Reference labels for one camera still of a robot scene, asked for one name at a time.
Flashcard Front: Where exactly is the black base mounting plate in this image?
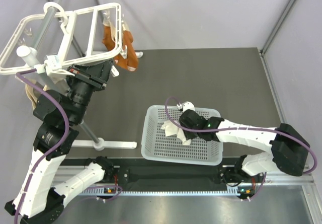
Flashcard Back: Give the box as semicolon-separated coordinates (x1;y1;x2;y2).
57;158;267;191

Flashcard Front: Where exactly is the white perforated plastic basket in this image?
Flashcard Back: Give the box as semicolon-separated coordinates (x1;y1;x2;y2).
141;105;223;166

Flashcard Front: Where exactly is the beige sock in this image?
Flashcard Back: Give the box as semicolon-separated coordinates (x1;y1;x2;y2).
25;78;66;109

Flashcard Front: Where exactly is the grey metal stand pole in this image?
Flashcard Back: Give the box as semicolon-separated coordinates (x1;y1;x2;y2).
27;7;56;50

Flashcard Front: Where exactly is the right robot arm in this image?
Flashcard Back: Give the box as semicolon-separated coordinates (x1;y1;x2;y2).
179;110;310;182

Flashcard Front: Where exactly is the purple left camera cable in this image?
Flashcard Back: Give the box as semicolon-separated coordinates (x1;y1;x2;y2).
13;70;70;223

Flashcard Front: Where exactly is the aluminium frame profile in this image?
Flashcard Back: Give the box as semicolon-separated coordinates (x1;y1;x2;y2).
260;0;309;56

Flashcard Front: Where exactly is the white stand base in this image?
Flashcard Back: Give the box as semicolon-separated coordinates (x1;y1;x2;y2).
72;138;137;151

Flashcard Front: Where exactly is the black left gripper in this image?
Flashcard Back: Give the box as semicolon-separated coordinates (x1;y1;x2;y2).
66;58;115;124

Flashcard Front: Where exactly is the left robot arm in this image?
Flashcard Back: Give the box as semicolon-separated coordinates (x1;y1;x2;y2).
5;59;115;223

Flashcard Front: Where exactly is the white sock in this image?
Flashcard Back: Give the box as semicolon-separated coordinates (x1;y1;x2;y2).
160;120;181;136
177;128;191;145

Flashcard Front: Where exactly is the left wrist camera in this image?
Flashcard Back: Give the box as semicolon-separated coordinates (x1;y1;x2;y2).
34;55;73;78

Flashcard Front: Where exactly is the white clip sock hanger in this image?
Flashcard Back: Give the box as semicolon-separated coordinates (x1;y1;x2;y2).
0;2;126;75

